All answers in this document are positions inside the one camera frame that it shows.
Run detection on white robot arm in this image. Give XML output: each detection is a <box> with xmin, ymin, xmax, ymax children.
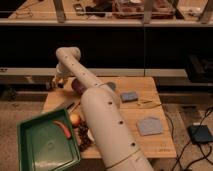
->
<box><xmin>54</xmin><ymin>47</ymin><xmax>154</xmax><ymax>171</ymax></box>

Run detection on blue cup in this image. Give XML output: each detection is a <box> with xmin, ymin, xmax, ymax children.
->
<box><xmin>106</xmin><ymin>82</ymin><xmax>116</xmax><ymax>91</ymax></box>

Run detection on purple bowl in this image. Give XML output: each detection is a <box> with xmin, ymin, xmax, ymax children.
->
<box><xmin>71</xmin><ymin>79</ymin><xmax>86</xmax><ymax>95</ymax></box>

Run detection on grey metal block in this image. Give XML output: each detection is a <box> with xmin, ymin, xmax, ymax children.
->
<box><xmin>53</xmin><ymin>102</ymin><xmax>74</xmax><ymax>111</ymax></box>

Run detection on small dark spoon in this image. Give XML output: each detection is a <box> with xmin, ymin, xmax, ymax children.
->
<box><xmin>70</xmin><ymin>102</ymin><xmax>80</xmax><ymax>113</ymax></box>

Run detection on apple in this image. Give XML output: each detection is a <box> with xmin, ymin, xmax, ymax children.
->
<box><xmin>70</xmin><ymin>114</ymin><xmax>81</xmax><ymax>127</ymax></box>

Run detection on blue sponge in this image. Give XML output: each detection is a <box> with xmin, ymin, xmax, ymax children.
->
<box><xmin>120</xmin><ymin>92</ymin><xmax>138</xmax><ymax>103</ymax></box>

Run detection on bunch of dark grapes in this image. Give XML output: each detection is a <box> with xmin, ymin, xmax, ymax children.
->
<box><xmin>78</xmin><ymin>122</ymin><xmax>91</xmax><ymax>152</ymax></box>

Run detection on green plastic tray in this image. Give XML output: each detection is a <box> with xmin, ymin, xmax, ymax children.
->
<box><xmin>17</xmin><ymin>109</ymin><xmax>81</xmax><ymax>171</ymax></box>

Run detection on wooden table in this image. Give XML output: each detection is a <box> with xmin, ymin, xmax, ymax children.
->
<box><xmin>43</xmin><ymin>77</ymin><xmax>176</xmax><ymax>159</ymax></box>

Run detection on grey folded cloth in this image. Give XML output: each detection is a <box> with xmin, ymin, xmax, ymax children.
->
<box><xmin>136</xmin><ymin>117</ymin><xmax>163</xmax><ymax>136</ymax></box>

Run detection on black power box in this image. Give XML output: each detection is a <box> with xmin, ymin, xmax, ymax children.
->
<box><xmin>187</xmin><ymin>125</ymin><xmax>213</xmax><ymax>144</ymax></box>

